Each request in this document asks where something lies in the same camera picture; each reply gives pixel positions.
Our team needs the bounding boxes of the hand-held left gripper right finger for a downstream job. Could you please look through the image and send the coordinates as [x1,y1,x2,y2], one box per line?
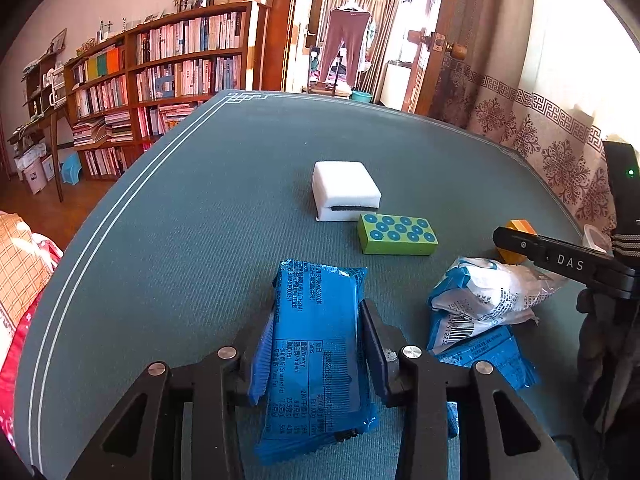
[360,299,581,480]

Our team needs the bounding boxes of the blue plastic stool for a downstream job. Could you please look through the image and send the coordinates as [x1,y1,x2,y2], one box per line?
[60,152,82,186]

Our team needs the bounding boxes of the white foam block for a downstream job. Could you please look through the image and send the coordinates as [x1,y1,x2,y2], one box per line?
[312,161,382,223]

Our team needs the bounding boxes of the person's right hand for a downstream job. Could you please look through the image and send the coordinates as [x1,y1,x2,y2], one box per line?
[575,285,640,433]

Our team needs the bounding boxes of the blue snack packet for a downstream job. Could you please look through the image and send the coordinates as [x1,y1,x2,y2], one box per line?
[430,325,542,436]
[255,259,380,465]

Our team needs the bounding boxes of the white storage bins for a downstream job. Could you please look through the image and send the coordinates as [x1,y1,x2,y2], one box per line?
[15,142,56,196]

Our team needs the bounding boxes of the orange checked blanket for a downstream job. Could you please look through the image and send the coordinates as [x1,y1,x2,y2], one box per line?
[0,212,61,321]

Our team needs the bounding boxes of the wooden chair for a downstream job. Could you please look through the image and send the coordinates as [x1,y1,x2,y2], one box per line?
[302,45,351,98]

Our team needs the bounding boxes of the orange and yellow toy block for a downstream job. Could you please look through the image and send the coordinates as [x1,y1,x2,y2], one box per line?
[497,219,538,265]

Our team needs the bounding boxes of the hanging purple pants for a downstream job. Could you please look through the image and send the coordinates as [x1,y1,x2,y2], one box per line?
[320,5,373,86]

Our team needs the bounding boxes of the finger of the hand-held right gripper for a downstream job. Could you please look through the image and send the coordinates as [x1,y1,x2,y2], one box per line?
[492,226,548,267]

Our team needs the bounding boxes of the green block with blue dots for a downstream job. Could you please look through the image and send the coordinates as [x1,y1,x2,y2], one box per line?
[356,212,439,256]

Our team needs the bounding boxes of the wooden bookshelf with books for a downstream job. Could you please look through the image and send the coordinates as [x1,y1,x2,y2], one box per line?
[65,1,261,181]

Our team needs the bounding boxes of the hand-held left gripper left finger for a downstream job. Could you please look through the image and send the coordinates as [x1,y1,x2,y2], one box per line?
[67,310,276,480]

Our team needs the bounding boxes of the clear plastic container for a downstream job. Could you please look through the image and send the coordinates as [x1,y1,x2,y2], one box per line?
[582,224,613,256]

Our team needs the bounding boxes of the wooden door knob set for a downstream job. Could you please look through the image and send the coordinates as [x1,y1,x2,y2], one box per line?
[406,29,468,61]

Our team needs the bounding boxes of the white and blue plastic bag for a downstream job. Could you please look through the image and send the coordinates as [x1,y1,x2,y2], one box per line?
[426,256,571,353]

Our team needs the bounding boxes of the patterned curtain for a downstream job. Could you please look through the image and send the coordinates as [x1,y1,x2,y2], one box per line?
[415,0,640,246]

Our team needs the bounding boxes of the wooden door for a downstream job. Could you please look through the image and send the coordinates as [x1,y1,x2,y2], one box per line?
[402,0,451,113]

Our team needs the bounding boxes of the red floral cloth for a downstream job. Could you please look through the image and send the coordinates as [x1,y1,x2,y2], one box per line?
[0,240,63,461]

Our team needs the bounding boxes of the wooden desk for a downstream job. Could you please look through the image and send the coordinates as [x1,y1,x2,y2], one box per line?
[7,52,68,203]

